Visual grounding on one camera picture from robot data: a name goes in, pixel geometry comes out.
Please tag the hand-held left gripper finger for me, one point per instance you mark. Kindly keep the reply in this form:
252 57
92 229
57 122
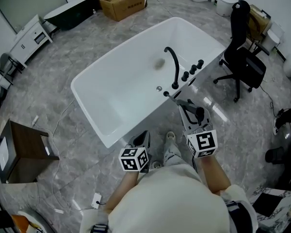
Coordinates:
146 141
135 141

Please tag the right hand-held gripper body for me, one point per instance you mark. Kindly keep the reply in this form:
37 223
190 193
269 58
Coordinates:
202 142

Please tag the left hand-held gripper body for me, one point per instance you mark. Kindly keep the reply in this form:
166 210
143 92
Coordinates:
132 161

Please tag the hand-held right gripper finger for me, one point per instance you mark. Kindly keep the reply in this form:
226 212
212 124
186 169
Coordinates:
183 120
207 116

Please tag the grey metal rod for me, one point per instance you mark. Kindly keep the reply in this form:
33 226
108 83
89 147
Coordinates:
189 107

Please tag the person's left forearm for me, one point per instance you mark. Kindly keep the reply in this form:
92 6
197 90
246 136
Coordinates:
122 190

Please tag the person's right forearm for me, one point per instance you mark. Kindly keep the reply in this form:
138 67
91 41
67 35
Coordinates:
214 176

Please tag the white bathtub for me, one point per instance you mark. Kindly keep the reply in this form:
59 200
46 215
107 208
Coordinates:
116 93

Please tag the dark green bathtub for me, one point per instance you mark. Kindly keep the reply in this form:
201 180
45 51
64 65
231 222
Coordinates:
68 16

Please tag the person's right shoe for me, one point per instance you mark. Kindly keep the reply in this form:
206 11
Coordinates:
171 136

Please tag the person's shoe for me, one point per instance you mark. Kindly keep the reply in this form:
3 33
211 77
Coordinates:
156 164
171 136

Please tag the person's left shoe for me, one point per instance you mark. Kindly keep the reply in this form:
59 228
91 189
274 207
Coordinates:
156 164

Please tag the person's right leg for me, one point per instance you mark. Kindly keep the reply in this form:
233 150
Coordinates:
171 152

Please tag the chrome overflow knob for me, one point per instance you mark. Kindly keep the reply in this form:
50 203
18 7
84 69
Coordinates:
159 88

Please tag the black faucet knob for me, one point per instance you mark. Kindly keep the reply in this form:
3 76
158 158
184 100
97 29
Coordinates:
200 63
185 76
192 69

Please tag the black curved faucet spout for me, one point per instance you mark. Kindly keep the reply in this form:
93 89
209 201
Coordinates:
177 69

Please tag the white power strip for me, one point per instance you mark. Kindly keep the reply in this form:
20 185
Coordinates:
96 200

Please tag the person's white shirt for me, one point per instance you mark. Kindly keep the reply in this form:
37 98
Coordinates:
169 203

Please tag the black office chair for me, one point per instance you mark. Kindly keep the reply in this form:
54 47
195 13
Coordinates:
247 64

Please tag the black round stool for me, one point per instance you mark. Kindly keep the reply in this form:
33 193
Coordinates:
275 154

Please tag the black rectangular panel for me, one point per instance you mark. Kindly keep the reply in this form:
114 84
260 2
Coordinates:
268 204

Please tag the small white adapter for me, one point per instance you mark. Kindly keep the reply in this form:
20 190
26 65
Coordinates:
35 120

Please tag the dark wooden vanity cabinet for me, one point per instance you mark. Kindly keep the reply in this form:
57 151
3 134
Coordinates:
26 152

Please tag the cardboard box with round print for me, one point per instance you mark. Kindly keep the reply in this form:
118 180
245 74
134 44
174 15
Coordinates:
258 21

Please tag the white cylinder toilet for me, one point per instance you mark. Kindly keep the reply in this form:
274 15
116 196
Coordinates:
225 5

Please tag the large cardboard box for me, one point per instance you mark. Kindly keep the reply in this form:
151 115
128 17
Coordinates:
122 2

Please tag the white cabinet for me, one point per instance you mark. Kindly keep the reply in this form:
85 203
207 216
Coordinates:
29 41

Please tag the grey chair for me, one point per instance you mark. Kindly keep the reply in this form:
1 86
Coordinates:
7 64

